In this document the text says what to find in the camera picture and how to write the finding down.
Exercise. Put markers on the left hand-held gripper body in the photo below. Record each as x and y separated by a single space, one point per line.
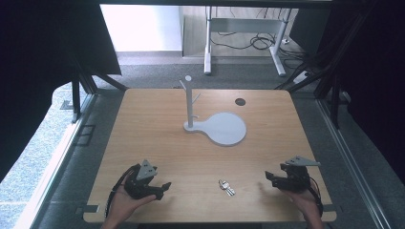
141 187

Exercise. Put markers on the black curtain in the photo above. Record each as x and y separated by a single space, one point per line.
38 63
375 79

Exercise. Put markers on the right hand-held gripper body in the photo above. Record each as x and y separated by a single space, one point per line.
296 179

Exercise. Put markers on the black metal stand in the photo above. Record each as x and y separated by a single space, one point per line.
75 98
334 95

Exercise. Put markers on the white cabinet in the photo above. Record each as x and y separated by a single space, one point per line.
141 27

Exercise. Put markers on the person's left hand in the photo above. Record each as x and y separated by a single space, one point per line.
124 206

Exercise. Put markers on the white desk frame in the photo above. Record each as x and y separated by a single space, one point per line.
208 47

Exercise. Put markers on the person's right hand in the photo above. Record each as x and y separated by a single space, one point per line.
307 203

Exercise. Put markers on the dark round table grommet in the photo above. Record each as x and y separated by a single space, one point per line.
240 102

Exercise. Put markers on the silver bunch of keys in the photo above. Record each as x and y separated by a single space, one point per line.
226 188

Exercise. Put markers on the white key stand with tray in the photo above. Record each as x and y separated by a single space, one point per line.
224 129

